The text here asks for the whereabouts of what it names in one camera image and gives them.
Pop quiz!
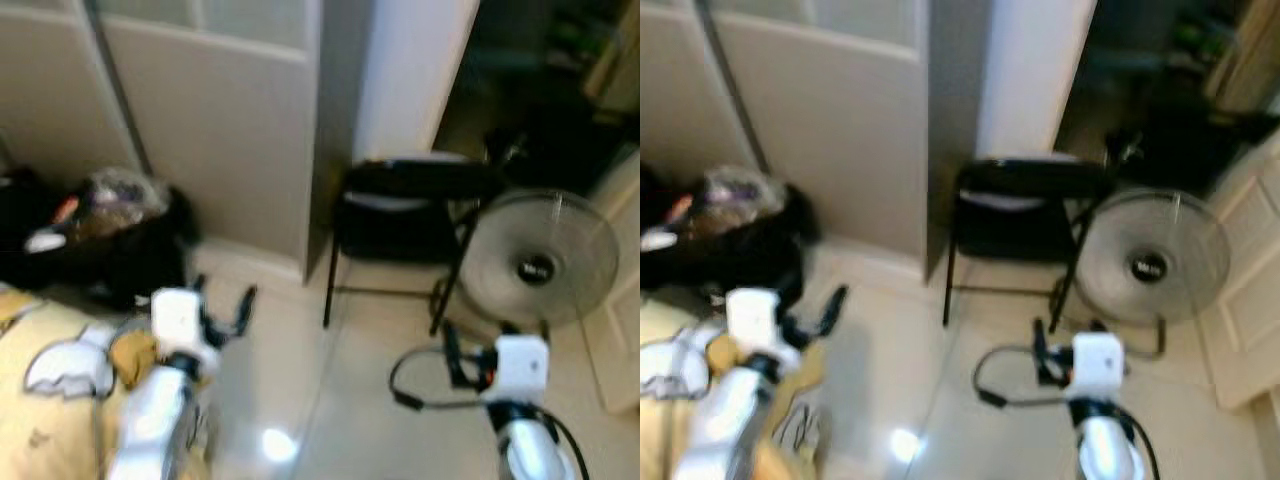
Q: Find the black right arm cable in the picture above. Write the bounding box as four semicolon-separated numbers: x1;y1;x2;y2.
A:
972;344;1073;411
387;344;496;413

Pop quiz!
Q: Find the yellow cartoon print blanket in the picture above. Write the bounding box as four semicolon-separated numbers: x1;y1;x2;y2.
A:
0;283;219;480
640;293;829;480

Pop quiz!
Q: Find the round floor fan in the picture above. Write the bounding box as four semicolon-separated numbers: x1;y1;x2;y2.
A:
453;187;622;338
1070;187;1234;358

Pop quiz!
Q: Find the clear crumpled plastic bag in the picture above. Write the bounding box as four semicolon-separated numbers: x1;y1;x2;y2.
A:
62;166;171;243
698;164;793;239

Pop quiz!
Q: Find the sliding wardrobe door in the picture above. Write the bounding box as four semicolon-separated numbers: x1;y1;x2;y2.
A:
0;0;323;286
640;0;941;286

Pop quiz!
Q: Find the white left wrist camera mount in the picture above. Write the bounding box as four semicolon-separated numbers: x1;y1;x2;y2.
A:
724;287;803;379
149;287;225;376

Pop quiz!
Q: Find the white door frame post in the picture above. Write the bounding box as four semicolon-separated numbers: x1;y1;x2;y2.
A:
353;0;483;166
975;0;1099;161

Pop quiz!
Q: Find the black folding chair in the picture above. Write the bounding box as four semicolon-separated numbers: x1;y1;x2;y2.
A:
941;153;1118;333
321;153;508;338

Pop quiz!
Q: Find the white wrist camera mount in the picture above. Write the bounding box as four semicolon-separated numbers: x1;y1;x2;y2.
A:
1069;331;1127;405
149;287;225;376
724;287;803;379
490;334;552;407

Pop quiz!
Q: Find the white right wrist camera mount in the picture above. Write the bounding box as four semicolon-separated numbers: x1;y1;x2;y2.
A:
490;334;552;407
1069;331;1127;405

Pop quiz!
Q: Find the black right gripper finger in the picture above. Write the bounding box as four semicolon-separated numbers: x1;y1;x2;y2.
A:
442;319;465;389
1029;317;1051;385

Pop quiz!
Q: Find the black fabric bag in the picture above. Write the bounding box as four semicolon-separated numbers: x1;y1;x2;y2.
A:
0;163;203;313
640;163;823;313

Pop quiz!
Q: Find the black folding stand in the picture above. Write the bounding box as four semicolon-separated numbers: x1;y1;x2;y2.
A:
483;95;641;198
1103;95;1280;198

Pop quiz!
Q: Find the white panel door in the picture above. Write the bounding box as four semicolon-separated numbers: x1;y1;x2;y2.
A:
1193;90;1280;413
578;150;641;417

